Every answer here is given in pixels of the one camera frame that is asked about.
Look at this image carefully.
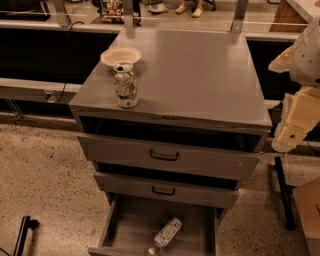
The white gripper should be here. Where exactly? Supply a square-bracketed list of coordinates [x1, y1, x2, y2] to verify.
[268, 46, 320, 153]

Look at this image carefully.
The yellow shoe left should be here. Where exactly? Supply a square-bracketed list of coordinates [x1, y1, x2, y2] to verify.
[175, 5, 186, 15]

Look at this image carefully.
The yellow shoe right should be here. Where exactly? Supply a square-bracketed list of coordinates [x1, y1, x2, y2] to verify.
[192, 8, 203, 18]

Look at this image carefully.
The white green soda can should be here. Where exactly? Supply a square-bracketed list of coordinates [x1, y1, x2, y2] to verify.
[113, 63, 138, 108]

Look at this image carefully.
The colourful snack bag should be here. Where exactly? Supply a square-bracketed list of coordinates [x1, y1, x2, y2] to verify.
[101, 0, 124, 23]

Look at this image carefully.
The black drawer handle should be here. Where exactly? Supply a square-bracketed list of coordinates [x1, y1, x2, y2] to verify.
[152, 186, 176, 196]
[149, 149, 180, 161]

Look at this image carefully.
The grey bottom drawer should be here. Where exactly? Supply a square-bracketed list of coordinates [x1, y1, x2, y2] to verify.
[88, 195, 219, 256]

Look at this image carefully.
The grey middle drawer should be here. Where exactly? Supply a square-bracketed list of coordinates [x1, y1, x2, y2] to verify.
[95, 164, 239, 209]

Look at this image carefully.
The grey top drawer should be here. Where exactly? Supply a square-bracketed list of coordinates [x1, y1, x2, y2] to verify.
[79, 116, 259, 181]

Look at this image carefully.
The yellow shoe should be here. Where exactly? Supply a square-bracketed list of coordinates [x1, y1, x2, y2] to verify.
[192, 8, 203, 18]
[175, 5, 186, 15]

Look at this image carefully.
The black middle drawer handle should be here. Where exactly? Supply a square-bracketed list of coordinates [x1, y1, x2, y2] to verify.
[152, 186, 176, 196]

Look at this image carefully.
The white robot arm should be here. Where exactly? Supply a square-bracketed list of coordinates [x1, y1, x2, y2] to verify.
[268, 17, 320, 153]

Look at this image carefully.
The black top drawer handle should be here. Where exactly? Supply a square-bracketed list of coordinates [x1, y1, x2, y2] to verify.
[149, 149, 180, 161]

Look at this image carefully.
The clear plastic water bottle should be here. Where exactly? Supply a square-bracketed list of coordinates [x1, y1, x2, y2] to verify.
[147, 217, 182, 256]

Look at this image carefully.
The black cable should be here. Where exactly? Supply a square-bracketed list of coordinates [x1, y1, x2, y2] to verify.
[54, 21, 86, 104]

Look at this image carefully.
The grey drawer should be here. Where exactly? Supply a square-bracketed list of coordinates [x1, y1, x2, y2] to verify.
[88, 195, 219, 256]
[79, 116, 259, 181]
[95, 164, 239, 209]

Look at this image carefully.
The brown cardboard box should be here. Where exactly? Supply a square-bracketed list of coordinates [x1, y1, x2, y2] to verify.
[293, 177, 320, 256]

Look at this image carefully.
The grey drawer cabinet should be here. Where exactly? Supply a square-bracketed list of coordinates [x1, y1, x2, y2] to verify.
[68, 27, 273, 256]

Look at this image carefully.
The black metal leg left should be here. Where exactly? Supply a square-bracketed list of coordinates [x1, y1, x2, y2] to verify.
[13, 215, 39, 256]

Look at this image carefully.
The white paper bowl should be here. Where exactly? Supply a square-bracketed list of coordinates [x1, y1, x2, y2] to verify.
[100, 46, 141, 66]

